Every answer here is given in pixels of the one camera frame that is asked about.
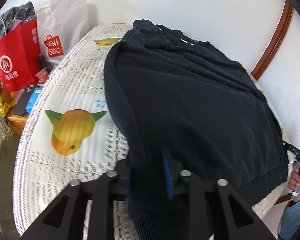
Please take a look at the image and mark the fruit print bed sheet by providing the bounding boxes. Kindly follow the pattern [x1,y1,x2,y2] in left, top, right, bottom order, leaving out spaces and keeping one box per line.
[13,23,286,240]

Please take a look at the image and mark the blue tissue pack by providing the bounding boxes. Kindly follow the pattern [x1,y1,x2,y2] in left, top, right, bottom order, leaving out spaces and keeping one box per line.
[25,87,43,114]

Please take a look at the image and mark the white Miniso paper bag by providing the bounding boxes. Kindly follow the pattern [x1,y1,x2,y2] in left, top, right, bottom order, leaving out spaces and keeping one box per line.
[36,0,89,65]

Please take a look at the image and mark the wooden nightstand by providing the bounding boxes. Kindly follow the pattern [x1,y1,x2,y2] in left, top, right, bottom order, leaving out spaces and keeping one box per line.
[6,89,29,137]

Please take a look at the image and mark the small pink box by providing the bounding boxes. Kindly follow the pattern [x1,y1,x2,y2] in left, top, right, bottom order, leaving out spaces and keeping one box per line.
[36,67,49,84]

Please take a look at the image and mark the person's right hand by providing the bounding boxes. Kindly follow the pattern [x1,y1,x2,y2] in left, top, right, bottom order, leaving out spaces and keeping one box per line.
[288,161,300,202]

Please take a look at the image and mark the red paper shopping bag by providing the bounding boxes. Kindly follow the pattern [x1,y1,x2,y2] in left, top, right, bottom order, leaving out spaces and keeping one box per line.
[0,20,40,92]

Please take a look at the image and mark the dark plaid clothes in bag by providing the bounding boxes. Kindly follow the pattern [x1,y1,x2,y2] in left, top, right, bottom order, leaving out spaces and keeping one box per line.
[0,2,37,39]

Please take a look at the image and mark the brown wooden door frame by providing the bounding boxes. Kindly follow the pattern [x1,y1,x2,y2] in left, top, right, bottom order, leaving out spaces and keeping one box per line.
[250,0,294,80]

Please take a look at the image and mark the black sweatshirt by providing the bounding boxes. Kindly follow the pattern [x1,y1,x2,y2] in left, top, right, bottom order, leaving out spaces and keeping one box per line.
[104,20,288,239]

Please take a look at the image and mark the right forearm blue sleeve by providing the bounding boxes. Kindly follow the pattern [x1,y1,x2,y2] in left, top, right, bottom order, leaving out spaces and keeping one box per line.
[278,200,300,239]

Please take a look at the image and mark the dark smartphone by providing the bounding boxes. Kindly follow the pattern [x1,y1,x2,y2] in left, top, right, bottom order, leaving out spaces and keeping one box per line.
[12,84,40,116]

